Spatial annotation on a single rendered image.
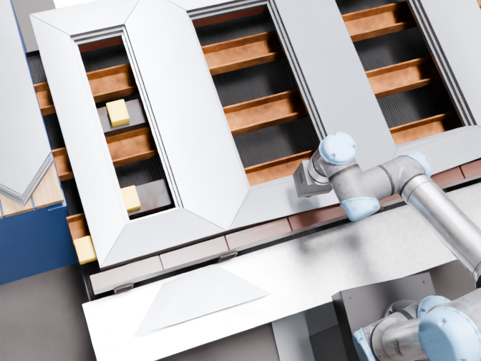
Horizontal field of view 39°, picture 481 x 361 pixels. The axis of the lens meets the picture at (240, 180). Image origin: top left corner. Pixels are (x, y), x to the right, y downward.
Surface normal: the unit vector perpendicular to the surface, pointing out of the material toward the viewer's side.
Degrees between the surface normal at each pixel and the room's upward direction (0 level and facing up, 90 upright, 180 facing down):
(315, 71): 0
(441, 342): 83
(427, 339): 83
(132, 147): 0
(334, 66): 0
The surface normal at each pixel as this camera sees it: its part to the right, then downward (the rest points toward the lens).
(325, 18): 0.15, -0.32
